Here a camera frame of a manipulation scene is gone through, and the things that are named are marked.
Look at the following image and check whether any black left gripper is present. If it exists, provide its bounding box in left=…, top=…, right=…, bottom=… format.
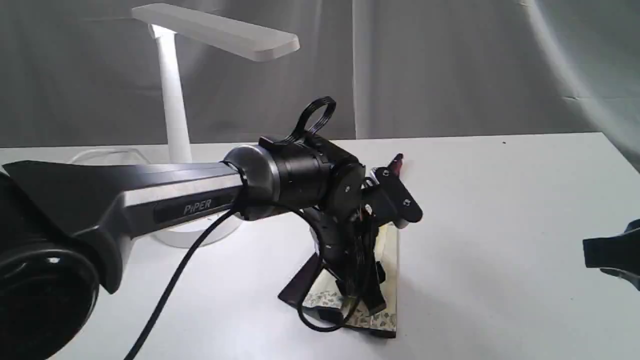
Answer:
left=302, top=206, right=387, bottom=325

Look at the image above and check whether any folding paper fan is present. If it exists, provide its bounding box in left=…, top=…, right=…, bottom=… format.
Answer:
left=277, top=154, right=405, bottom=339

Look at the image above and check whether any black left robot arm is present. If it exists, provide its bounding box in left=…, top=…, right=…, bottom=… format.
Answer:
left=1, top=134, right=378, bottom=360

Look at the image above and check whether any white desk lamp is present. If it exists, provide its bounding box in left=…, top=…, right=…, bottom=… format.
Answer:
left=131, top=3, right=301, bottom=249

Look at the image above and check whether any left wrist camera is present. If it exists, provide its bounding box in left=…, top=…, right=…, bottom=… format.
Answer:
left=365, top=167, right=423, bottom=229

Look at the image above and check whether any white power cable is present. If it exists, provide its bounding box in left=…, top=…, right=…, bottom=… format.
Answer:
left=67, top=147, right=151, bottom=166

